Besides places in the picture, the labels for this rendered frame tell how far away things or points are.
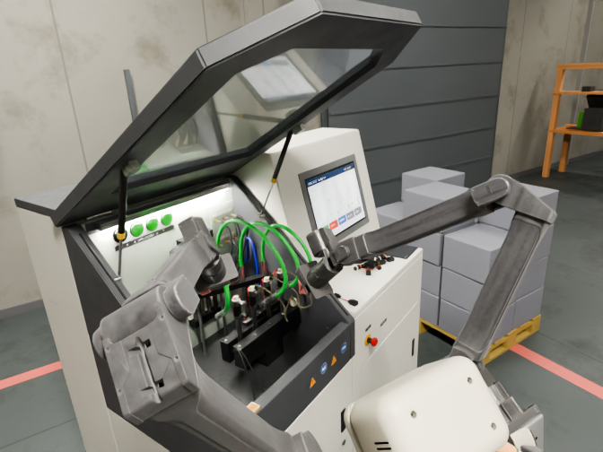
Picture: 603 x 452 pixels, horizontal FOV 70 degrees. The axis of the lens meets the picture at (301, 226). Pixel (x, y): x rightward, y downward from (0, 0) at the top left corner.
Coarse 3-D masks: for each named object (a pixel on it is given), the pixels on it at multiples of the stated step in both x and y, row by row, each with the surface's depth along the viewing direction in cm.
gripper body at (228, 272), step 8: (224, 256) 103; (224, 264) 103; (232, 264) 103; (224, 272) 100; (232, 272) 102; (200, 280) 101; (208, 280) 98; (216, 280) 99; (224, 280) 101; (200, 288) 100; (208, 288) 100
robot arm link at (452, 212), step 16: (464, 192) 90; (480, 192) 85; (496, 192) 83; (432, 208) 94; (448, 208) 92; (464, 208) 90; (480, 208) 87; (496, 208) 92; (400, 224) 98; (416, 224) 96; (432, 224) 94; (448, 224) 92; (352, 240) 105; (368, 240) 103; (384, 240) 101; (400, 240) 98; (352, 256) 105; (368, 256) 104
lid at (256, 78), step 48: (336, 0) 77; (240, 48) 71; (288, 48) 79; (336, 48) 92; (384, 48) 109; (192, 96) 79; (240, 96) 97; (288, 96) 115; (336, 96) 134; (144, 144) 92; (192, 144) 116; (240, 144) 143; (96, 192) 109; (144, 192) 134
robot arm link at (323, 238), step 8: (312, 232) 113; (320, 232) 113; (328, 232) 113; (312, 240) 113; (320, 240) 112; (328, 240) 111; (336, 240) 113; (312, 248) 113; (320, 248) 112; (336, 248) 106; (344, 248) 105; (336, 256) 106; (344, 256) 104; (336, 264) 106
